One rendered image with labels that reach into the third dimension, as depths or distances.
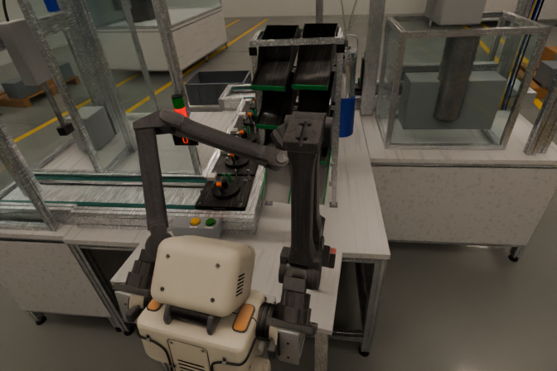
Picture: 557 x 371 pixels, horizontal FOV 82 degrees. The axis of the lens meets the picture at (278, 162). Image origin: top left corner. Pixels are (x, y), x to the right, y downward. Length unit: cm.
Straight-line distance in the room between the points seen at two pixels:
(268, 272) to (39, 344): 173
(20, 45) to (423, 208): 242
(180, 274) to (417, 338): 173
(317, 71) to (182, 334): 94
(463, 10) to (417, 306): 173
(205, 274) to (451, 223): 195
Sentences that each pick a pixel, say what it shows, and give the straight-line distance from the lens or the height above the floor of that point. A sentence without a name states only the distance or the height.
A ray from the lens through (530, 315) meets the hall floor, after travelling 264.
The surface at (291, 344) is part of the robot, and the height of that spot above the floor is 119.
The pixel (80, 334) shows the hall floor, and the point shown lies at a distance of 261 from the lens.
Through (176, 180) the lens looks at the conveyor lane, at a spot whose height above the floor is 95.
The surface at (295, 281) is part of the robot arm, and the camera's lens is 84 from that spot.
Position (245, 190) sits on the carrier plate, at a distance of 158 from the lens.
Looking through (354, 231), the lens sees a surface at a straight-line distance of 152.
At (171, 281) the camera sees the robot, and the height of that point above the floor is 133.
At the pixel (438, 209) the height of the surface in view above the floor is 47.
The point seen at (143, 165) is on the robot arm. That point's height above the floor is 143.
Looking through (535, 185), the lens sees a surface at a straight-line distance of 244.
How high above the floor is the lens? 194
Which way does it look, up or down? 34 degrees down
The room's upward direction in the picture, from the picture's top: 4 degrees counter-clockwise
